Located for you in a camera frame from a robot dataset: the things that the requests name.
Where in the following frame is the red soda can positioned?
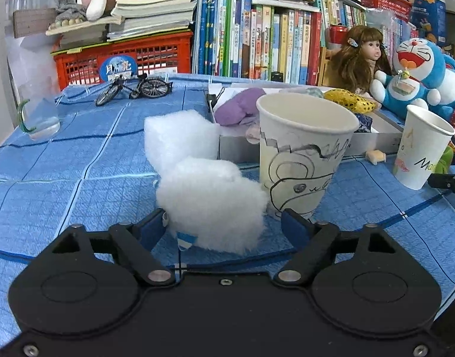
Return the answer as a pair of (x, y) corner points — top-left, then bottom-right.
(328, 25), (348, 46)

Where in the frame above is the white foam block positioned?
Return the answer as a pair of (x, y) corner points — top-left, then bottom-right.
(144, 110), (220, 176)

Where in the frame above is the small beige soft piece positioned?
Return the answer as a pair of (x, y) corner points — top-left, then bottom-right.
(365, 150), (386, 165)

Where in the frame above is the white shallow box tray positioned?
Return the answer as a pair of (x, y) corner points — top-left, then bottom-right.
(207, 81), (403, 167)

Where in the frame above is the white fluffy plush toy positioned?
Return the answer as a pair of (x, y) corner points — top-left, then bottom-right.
(156, 157), (268, 255)

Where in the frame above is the row of upright books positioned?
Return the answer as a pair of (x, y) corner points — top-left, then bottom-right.
(192, 0), (418, 85)

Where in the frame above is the navy floral drawstring pouch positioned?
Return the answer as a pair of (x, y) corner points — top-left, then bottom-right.
(355, 113), (372, 133)

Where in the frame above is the purple plush toy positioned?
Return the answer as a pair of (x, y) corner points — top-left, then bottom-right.
(214, 87), (266, 126)

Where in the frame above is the red plastic crate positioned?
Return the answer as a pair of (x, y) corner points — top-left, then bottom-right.
(53, 30), (193, 90)

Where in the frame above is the miniature black bicycle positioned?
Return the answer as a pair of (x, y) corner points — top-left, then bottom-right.
(95, 73), (173, 107)

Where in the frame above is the large drawn paper cup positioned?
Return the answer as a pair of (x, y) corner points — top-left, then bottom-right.
(256, 93), (360, 219)

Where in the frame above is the green checked cloth scrunchie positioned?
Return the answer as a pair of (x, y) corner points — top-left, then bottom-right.
(279, 86), (324, 98)

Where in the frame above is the gold sequin pouch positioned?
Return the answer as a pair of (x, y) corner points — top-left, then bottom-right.
(323, 89), (377, 115)

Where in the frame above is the brown haired doll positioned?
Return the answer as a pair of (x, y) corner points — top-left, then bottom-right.
(327, 25), (392, 94)

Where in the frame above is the small white paper cup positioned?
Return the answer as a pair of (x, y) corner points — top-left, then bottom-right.
(393, 105), (455, 190)

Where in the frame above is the blue Doraemon plush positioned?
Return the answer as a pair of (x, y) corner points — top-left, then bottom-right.
(369, 38), (455, 121)

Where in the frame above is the clear glass cup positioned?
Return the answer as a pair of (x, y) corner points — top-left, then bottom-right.
(17, 76), (61, 141)

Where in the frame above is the stack of flat books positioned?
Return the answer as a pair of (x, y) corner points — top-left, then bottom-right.
(45, 0), (198, 50)

